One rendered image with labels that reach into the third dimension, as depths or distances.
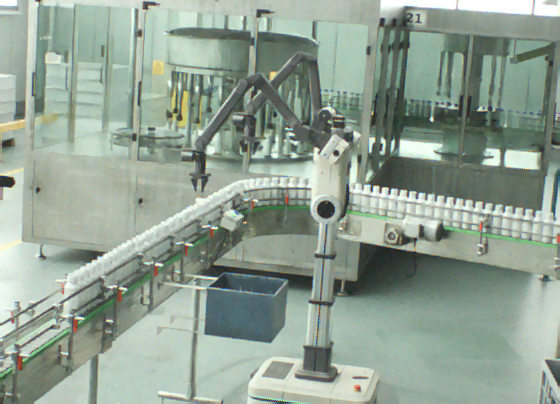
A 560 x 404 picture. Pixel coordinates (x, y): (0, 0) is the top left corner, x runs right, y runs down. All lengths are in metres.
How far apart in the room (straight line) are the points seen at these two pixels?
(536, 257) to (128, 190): 3.79
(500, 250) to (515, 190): 3.94
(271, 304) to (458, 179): 5.68
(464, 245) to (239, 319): 2.00
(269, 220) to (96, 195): 2.63
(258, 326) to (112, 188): 4.28
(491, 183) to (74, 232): 3.82
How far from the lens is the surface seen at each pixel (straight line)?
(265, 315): 4.95
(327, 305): 5.91
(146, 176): 8.97
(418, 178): 10.44
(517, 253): 6.48
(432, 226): 6.51
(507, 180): 10.41
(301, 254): 8.75
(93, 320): 4.34
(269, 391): 5.89
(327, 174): 5.73
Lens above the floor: 2.19
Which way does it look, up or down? 10 degrees down
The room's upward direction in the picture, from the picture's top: 4 degrees clockwise
